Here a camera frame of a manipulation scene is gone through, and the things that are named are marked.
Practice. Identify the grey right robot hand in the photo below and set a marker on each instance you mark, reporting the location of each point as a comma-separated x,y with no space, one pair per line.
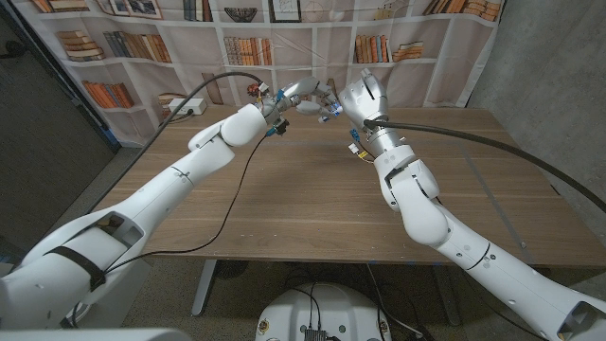
364,102

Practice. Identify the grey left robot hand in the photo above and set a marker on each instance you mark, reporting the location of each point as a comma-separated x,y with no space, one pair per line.
305,87

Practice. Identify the white blue marker pen body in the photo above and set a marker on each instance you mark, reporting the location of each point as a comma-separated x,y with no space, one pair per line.
335,111

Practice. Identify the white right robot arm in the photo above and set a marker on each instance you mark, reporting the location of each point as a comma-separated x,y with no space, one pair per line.
426,222

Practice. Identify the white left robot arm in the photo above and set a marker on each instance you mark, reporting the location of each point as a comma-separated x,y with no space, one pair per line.
156,199

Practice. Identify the white power strip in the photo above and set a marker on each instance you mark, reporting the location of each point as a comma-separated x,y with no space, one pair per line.
194,105

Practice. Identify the printed bookshelf backdrop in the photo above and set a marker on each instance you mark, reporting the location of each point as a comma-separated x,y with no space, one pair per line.
189,52

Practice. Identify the black ribbed round base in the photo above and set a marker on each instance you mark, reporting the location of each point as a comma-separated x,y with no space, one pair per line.
232,267

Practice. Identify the white metal table leg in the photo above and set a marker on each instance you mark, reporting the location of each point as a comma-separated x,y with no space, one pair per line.
203,289
447,298

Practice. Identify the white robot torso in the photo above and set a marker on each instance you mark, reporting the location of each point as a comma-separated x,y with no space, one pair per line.
331,312

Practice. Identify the grey heat sink module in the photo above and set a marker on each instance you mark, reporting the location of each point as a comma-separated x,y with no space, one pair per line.
315,335

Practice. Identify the dark grey door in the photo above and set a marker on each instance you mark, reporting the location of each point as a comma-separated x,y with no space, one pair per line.
47,142

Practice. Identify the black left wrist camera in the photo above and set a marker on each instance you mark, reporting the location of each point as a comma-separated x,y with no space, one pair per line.
280,127

